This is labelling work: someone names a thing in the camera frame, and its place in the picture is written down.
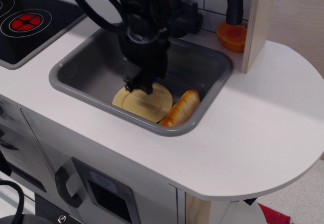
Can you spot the black toy stove top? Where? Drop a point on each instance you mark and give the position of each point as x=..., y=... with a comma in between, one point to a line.
x=29, y=26

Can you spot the dark grey toy faucet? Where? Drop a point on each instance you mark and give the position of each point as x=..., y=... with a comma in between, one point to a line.
x=184, y=20

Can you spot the black oven door handle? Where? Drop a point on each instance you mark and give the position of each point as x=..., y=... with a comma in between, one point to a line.
x=61, y=179

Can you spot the yellow toy plate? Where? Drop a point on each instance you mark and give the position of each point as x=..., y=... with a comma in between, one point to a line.
x=153, y=107

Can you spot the wooden upright post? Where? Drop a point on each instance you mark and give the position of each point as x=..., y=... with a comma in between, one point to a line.
x=257, y=32

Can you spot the toy bread loaf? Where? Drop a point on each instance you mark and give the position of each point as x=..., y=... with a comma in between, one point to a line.
x=182, y=110

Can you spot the grey dishwasher door panel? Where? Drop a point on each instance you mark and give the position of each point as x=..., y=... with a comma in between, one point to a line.
x=107, y=193

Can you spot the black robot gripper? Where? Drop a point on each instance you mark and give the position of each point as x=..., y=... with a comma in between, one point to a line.
x=150, y=57

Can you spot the grey plastic sink basin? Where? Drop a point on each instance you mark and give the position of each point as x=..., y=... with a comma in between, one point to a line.
x=93, y=73

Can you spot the orange toy half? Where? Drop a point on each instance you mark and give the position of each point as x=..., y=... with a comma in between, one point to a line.
x=232, y=37

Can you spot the red cloth on floor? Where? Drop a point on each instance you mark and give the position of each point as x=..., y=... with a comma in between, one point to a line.
x=274, y=217

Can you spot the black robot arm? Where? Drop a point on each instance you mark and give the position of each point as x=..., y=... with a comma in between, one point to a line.
x=143, y=36

